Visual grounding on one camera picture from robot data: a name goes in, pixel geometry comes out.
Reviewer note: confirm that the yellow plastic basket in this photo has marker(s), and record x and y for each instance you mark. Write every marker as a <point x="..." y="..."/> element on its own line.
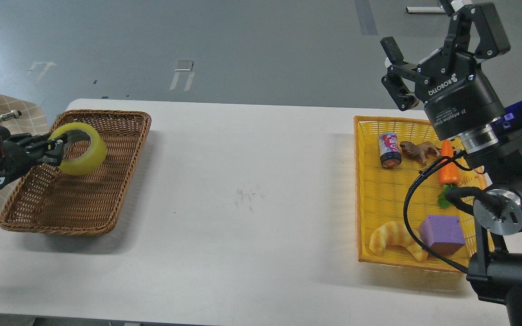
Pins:
<point x="380" y="194"/>

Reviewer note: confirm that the brown toy animal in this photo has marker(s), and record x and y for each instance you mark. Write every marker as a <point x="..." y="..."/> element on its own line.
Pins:
<point x="420" y="151"/>

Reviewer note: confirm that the brown wicker basket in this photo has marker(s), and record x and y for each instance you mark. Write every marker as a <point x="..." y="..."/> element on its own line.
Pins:
<point x="49" y="201"/>

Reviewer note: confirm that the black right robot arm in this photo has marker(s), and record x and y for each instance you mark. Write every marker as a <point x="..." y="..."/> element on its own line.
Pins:
<point x="494" y="273"/>

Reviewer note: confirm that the yellow tape roll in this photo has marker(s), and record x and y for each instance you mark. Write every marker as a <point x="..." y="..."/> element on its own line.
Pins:
<point x="86" y="156"/>

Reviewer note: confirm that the small soda can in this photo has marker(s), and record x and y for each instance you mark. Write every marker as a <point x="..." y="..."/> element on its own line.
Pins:
<point x="389" y="150"/>

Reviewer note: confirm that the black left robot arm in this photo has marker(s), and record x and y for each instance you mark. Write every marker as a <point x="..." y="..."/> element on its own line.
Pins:
<point x="5" y="134"/>

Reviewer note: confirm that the white furniture base bar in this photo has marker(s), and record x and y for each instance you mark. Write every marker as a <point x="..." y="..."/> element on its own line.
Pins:
<point x="424" y="10"/>

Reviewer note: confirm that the toy carrot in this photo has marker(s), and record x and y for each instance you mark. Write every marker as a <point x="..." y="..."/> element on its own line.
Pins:
<point x="449" y="176"/>

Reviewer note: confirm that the toy croissant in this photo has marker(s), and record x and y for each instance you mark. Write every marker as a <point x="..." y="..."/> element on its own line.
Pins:
<point x="394" y="233"/>

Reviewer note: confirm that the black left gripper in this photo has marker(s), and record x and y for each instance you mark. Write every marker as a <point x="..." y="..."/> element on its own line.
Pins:
<point x="15" y="161"/>

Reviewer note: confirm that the purple foam cube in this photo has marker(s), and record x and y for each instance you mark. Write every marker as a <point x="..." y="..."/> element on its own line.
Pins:
<point x="443" y="234"/>

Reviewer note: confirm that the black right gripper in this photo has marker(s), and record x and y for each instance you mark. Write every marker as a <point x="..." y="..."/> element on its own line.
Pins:
<point x="458" y="96"/>

